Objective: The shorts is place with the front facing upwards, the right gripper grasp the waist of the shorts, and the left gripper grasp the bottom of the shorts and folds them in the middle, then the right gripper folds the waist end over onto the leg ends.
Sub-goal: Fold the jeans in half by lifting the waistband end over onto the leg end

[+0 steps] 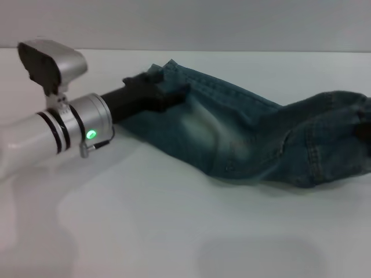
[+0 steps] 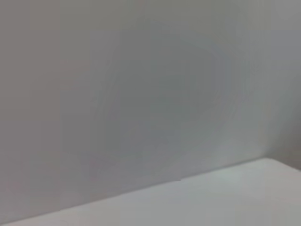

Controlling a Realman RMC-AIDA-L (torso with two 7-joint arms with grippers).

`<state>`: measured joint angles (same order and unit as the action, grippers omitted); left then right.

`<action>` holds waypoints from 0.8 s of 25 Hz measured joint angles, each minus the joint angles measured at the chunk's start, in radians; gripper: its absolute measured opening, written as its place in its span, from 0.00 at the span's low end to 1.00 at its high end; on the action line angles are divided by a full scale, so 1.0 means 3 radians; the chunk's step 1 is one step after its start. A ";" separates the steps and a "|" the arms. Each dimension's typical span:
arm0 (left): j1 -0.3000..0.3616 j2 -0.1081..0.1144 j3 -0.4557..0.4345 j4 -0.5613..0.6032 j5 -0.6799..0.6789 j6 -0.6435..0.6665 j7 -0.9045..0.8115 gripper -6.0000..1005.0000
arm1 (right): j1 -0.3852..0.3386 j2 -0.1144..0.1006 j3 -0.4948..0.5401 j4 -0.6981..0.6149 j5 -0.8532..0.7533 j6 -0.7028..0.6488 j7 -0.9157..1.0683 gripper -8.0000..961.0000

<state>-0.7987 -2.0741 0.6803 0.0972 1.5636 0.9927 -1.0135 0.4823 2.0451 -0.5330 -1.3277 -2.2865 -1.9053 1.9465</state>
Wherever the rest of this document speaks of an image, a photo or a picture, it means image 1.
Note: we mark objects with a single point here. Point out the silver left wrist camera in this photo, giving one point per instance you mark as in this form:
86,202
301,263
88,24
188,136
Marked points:
69,62

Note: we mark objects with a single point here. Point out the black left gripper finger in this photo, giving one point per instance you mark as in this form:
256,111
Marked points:
171,97
155,77

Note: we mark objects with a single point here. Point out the blue denim shorts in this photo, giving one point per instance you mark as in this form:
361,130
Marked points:
261,130

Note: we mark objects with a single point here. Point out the silver camera mount bracket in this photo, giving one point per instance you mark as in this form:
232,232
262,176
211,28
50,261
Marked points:
58,101

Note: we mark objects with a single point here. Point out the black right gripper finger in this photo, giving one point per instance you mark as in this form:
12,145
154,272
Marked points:
364,133

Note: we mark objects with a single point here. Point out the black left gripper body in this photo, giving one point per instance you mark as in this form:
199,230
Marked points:
130,98

